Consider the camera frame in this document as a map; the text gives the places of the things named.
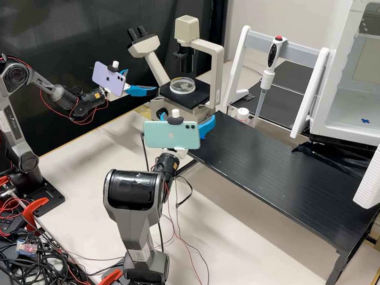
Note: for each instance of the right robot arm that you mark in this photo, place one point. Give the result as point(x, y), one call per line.
point(132, 211)

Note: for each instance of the cream microscope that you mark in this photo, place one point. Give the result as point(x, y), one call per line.
point(214, 53)

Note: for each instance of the right wrist camera phone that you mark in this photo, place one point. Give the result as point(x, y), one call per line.
point(171, 136)

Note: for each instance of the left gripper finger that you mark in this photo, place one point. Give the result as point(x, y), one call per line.
point(137, 90)
point(124, 71)

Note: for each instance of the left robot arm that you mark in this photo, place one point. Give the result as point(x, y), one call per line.
point(5, 116)

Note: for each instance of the pipette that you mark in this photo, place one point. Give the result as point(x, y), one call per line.
point(275, 53)

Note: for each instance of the white pipette stand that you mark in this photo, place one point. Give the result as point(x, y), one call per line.
point(318, 70)

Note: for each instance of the white-capped bottle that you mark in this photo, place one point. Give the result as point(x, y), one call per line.
point(243, 114)

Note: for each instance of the petri dish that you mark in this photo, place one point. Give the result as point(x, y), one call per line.
point(183, 85)

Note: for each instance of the left wrist camera phone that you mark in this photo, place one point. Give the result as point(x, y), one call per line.
point(109, 77)

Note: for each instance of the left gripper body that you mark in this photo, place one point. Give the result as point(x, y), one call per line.
point(113, 96)

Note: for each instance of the white incubator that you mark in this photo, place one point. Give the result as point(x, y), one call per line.
point(341, 55)

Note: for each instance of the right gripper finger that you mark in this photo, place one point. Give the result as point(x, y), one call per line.
point(208, 125)
point(164, 116)

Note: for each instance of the small blue circuit board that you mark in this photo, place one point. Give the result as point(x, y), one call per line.
point(26, 247)

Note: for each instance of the wrist camera phone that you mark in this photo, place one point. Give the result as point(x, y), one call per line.
point(109, 77)
point(171, 136)

